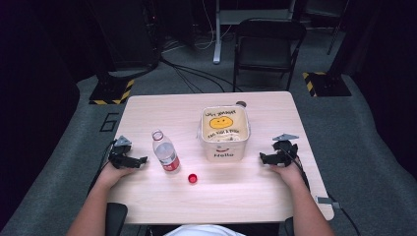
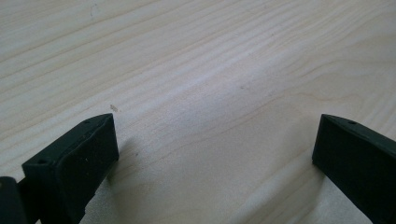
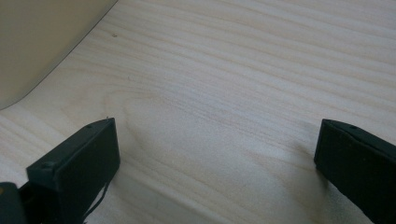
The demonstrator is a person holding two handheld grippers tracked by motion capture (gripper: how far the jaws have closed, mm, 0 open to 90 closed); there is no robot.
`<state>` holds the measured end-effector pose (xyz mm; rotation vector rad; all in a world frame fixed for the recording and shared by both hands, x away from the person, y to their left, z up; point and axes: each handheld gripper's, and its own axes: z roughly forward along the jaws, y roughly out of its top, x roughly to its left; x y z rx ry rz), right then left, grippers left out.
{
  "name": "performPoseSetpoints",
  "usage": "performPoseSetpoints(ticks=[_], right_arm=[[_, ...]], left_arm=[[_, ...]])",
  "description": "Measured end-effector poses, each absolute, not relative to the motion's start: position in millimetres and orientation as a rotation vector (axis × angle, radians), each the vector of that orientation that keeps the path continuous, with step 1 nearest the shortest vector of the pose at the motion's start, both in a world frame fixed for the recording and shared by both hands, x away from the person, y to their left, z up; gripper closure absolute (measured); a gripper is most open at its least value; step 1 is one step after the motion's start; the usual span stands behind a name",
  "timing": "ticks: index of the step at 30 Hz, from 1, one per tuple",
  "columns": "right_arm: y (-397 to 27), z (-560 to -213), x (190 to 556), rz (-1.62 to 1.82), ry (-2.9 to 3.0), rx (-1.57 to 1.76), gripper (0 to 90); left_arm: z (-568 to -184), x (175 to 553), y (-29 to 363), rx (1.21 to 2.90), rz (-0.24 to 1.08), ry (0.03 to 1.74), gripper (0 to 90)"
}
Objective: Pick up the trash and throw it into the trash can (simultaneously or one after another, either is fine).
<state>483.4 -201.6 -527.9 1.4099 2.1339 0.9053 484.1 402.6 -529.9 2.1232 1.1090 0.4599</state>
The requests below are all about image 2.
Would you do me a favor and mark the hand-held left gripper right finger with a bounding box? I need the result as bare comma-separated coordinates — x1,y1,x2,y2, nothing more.
311,113,396,224

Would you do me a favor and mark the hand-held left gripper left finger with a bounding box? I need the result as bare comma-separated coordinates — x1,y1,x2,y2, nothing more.
21,113,120,224

